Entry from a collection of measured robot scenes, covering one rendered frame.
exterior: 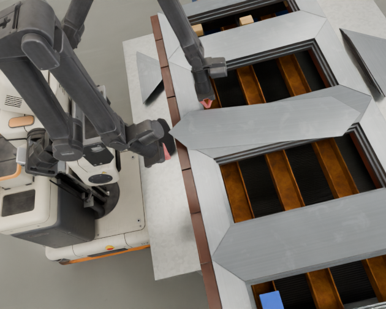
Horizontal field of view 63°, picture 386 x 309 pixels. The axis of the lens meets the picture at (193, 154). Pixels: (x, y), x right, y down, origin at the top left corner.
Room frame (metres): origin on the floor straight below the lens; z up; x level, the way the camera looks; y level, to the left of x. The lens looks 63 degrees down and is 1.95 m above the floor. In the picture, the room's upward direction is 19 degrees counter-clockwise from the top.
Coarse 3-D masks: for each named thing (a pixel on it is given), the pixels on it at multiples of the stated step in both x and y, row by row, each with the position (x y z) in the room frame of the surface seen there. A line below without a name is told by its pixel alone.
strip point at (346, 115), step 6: (336, 102) 0.55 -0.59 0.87; (342, 102) 0.54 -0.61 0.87; (336, 108) 0.53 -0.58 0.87; (342, 108) 0.52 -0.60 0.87; (348, 108) 0.51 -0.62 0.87; (336, 114) 0.50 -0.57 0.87; (342, 114) 0.50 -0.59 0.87; (348, 114) 0.49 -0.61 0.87; (354, 114) 0.48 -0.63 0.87; (342, 120) 0.47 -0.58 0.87; (348, 120) 0.46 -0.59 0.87; (354, 120) 0.46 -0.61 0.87; (342, 126) 0.45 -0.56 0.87; (348, 126) 0.44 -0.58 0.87; (342, 132) 0.43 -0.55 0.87
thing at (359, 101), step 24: (264, 0) 1.23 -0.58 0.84; (288, 0) 1.19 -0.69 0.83; (192, 24) 1.26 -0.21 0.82; (288, 48) 0.89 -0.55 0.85; (312, 48) 0.86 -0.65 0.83; (312, 96) 0.61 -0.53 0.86; (336, 96) 0.58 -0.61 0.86; (360, 96) 0.54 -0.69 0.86; (264, 144) 0.49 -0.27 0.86; (288, 144) 0.46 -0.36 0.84; (360, 144) 0.37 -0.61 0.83; (216, 168) 0.46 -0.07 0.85; (264, 216) 0.24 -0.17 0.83; (336, 264) 0.02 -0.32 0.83
